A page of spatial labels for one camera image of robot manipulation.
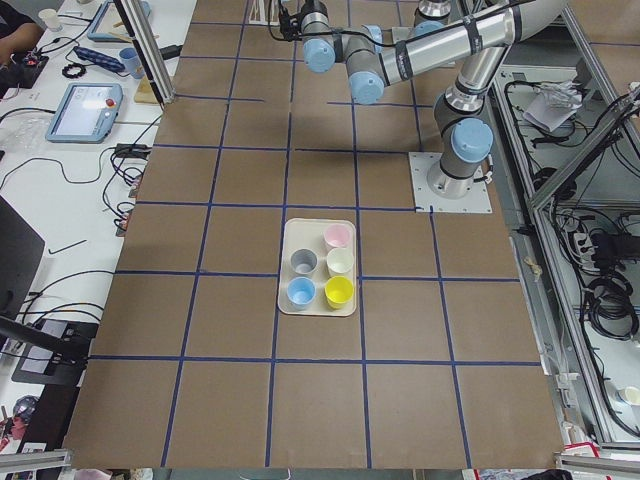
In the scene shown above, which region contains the person forearm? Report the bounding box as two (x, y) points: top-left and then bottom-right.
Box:
(0, 22), (44, 66)

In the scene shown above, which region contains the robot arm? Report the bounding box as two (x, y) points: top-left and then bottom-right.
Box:
(292, 1), (566, 199)
(409, 0), (451, 38)

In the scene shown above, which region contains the pink cup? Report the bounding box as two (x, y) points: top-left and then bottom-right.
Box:
(323, 223), (352, 251)

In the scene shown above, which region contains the grey cup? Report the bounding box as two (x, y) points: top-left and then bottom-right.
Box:
(290, 248), (318, 277)

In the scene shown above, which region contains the white cup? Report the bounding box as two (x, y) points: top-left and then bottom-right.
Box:
(326, 248), (355, 277)

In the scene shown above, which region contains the yellow cup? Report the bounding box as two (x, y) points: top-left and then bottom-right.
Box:
(324, 276), (355, 310)

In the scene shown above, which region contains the blue cup on tray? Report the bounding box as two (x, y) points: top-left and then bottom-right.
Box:
(286, 276), (316, 311)

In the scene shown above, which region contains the paper cup in cabinet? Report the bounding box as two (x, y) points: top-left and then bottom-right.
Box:
(617, 386), (640, 406)

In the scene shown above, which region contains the paper cup on desk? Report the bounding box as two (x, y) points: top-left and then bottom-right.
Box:
(38, 8), (62, 32)

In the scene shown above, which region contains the cream plastic tray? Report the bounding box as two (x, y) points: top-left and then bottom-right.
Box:
(278, 218), (357, 317)

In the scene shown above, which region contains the wooden stand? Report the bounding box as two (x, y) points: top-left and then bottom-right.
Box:
(133, 76), (161, 105)

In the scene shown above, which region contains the blue mug on desk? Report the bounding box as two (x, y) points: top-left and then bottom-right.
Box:
(119, 47), (144, 80)

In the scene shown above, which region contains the near teach pendant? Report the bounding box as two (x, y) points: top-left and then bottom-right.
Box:
(45, 82), (123, 144)

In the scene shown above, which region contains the teach pendant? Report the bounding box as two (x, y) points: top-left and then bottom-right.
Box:
(45, 82), (123, 144)
(87, 1), (129, 43)

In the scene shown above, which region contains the crumpled white paper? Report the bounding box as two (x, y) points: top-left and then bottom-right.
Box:
(523, 80), (582, 132)

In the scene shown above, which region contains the black monitor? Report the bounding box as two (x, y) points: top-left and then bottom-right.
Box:
(0, 198), (45, 319)

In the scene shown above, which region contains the far teach pendant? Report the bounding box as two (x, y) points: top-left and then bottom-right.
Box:
(87, 1), (129, 43)

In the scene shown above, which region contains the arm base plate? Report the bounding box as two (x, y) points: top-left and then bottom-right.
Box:
(391, 27), (412, 43)
(408, 152), (493, 214)

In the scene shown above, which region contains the aluminium frame post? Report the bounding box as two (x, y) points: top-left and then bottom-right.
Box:
(114, 0), (175, 107)

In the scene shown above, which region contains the black ring part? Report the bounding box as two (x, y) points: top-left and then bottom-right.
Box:
(61, 62), (87, 80)

